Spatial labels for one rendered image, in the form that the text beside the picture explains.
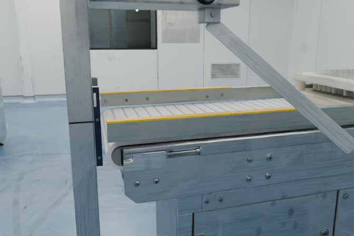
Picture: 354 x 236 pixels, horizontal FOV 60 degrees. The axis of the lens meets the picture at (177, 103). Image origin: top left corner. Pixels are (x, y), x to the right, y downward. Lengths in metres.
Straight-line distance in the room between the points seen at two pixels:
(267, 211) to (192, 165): 0.24
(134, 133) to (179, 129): 0.07
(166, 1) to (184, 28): 5.10
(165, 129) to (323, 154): 0.33
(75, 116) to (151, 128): 0.32
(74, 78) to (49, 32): 4.83
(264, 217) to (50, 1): 5.19
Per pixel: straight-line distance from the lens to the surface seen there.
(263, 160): 0.60
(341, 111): 0.67
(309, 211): 0.79
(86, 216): 0.87
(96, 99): 0.76
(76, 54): 0.75
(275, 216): 0.74
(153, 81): 5.55
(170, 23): 5.49
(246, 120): 0.55
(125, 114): 0.69
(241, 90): 0.84
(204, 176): 0.56
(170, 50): 5.54
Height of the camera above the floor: 1.02
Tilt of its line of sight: 12 degrees down
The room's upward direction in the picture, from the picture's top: straight up
